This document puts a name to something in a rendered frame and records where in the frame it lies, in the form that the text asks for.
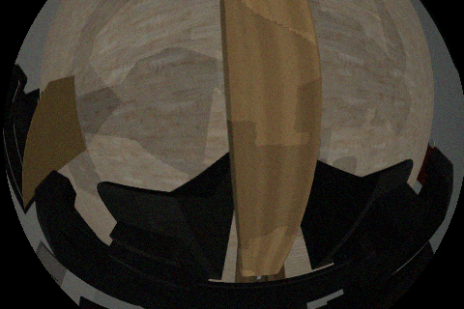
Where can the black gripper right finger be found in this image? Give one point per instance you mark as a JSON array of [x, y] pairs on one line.
[[338, 202]]

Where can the brown wooden post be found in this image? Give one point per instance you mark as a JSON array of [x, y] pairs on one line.
[[252, 279]]

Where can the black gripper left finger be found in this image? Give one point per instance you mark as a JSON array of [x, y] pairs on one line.
[[199, 212]]

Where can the wooden plank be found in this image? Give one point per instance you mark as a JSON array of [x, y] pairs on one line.
[[273, 94]]

